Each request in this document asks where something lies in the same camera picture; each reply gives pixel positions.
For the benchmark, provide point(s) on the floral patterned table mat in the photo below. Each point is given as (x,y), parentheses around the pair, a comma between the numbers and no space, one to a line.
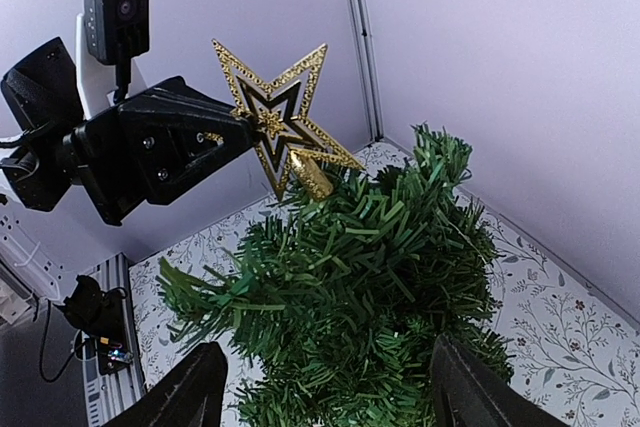
(573,359)

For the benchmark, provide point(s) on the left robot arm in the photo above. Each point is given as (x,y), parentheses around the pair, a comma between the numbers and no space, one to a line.
(41,93)

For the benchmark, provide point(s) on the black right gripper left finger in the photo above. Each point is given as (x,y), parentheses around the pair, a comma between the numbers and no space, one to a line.
(191,394)

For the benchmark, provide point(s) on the gold star tree topper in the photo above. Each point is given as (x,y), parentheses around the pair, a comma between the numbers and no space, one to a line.
(289,142)

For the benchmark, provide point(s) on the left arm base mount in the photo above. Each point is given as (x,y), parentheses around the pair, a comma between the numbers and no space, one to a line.
(100,315)

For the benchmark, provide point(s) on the left aluminium frame post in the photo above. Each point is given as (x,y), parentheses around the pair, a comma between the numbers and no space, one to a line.
(367,68)

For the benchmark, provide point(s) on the small green christmas tree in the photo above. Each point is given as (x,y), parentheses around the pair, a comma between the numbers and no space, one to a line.
(341,301)

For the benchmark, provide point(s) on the front aluminium rail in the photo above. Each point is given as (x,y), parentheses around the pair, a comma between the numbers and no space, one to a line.
(107,396)

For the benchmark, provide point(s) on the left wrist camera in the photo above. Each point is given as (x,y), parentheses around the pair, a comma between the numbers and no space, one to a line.
(110,34)

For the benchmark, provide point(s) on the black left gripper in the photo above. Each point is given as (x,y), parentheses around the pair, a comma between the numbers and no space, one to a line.
(155,147)

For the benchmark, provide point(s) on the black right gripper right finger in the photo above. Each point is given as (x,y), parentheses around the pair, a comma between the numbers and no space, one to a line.
(467,393)

